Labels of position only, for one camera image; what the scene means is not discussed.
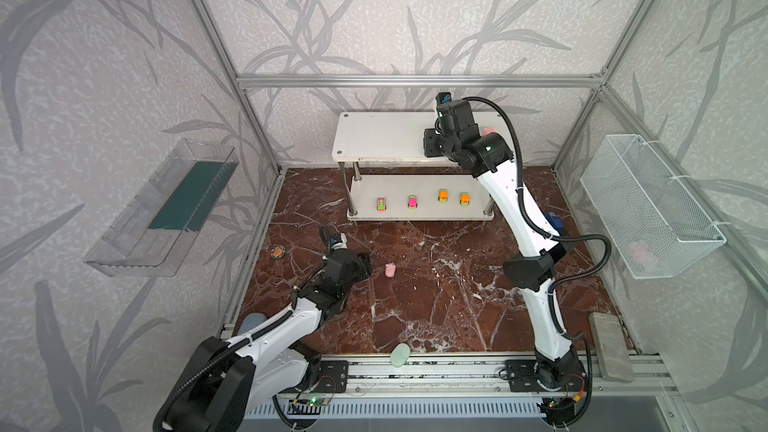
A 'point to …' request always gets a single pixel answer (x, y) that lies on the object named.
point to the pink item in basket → (643, 253)
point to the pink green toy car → (412, 202)
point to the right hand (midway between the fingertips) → (433, 126)
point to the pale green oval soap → (399, 355)
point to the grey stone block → (613, 349)
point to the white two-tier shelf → (389, 178)
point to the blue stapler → (555, 220)
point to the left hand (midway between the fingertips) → (366, 248)
